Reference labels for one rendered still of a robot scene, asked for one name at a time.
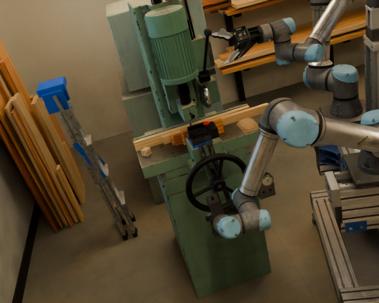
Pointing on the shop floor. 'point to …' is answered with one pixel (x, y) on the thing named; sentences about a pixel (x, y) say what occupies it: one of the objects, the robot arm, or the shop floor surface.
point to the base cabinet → (215, 243)
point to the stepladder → (86, 151)
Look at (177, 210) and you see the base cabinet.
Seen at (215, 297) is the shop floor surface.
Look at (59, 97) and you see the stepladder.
